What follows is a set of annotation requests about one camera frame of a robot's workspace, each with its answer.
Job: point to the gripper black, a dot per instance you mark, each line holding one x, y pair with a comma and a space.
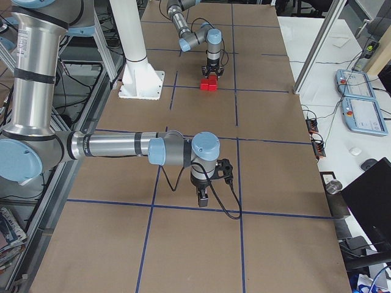
212, 65
200, 184

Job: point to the red wooden block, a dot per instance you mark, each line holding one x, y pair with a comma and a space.
204, 84
212, 85
212, 77

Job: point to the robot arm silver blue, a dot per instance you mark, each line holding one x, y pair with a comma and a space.
31, 146
189, 39

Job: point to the black power strip left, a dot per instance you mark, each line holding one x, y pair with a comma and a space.
312, 125

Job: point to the black power strip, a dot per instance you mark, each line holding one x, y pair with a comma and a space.
312, 125
318, 148

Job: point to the black power strip right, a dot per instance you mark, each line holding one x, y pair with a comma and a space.
318, 148

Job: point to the steel cup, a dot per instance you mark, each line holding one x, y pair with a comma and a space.
333, 187

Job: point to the teach pendant upper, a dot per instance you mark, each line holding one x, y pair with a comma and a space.
354, 84

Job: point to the teach pendant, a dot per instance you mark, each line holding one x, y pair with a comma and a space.
354, 84
363, 115

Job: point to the teach pendant lower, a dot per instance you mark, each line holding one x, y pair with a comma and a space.
363, 115

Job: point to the small white box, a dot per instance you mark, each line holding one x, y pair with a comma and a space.
355, 151

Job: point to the black laptop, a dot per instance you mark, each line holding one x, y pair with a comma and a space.
368, 198

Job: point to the black computer mouse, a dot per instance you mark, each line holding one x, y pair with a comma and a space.
368, 164

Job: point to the stack of magazines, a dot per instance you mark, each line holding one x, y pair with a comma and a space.
13, 238

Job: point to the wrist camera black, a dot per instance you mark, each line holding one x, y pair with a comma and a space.
223, 170

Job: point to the white camera pole base plate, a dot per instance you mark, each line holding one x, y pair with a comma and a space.
141, 81

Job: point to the white camera pole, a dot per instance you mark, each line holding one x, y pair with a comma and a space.
128, 24

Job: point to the aluminium profile post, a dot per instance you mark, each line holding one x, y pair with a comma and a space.
332, 16

